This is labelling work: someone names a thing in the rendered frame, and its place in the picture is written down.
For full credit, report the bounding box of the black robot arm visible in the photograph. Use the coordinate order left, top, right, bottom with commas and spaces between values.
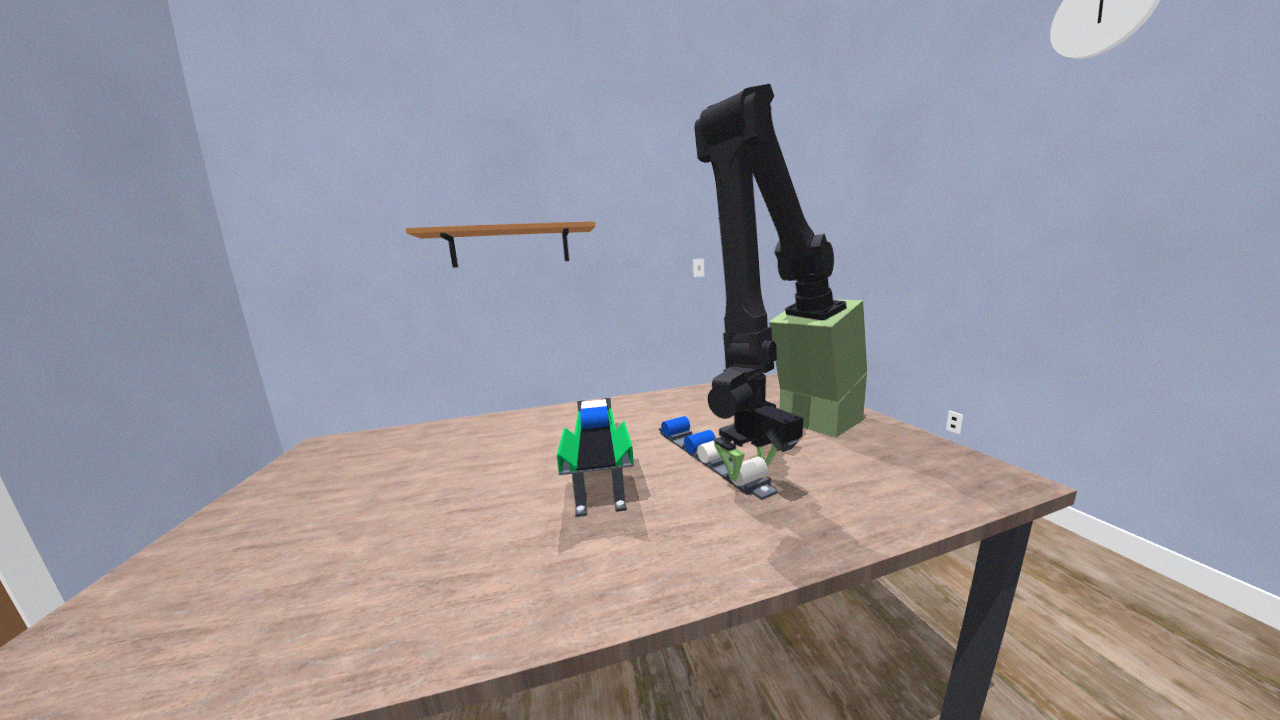
694, 85, 847, 452

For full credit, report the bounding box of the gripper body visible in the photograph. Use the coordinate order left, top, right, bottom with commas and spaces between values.
714, 414, 772, 451

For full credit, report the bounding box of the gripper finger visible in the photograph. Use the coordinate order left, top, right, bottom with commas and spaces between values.
714, 443, 745, 482
756, 443, 778, 466

